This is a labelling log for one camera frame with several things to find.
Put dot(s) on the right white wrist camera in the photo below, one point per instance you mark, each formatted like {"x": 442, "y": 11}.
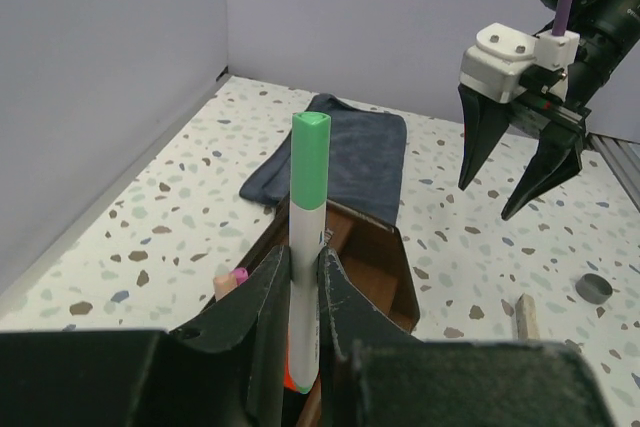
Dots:
{"x": 494, "y": 66}

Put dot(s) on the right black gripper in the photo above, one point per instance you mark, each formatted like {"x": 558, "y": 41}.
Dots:
{"x": 560, "y": 128}

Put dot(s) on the grey round cap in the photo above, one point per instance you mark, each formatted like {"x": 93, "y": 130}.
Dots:
{"x": 594, "y": 289}

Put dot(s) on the small wooden block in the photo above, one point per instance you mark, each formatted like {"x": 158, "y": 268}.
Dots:
{"x": 526, "y": 319}

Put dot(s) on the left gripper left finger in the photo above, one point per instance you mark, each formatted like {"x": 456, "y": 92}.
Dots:
{"x": 150, "y": 372}

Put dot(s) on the peach capped marker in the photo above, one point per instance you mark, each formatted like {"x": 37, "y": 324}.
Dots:
{"x": 223, "y": 285}

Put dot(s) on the pink capped marker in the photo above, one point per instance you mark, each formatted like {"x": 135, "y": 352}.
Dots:
{"x": 241, "y": 275}

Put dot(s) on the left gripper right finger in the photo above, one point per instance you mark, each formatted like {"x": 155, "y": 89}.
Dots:
{"x": 450, "y": 377}

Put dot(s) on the dark blue folded towel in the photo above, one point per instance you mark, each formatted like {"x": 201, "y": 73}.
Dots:
{"x": 367, "y": 152}

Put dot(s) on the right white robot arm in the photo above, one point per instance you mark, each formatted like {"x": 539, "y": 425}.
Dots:
{"x": 541, "y": 84}

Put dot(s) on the green capped marker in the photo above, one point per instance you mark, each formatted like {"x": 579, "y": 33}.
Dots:
{"x": 309, "y": 156}

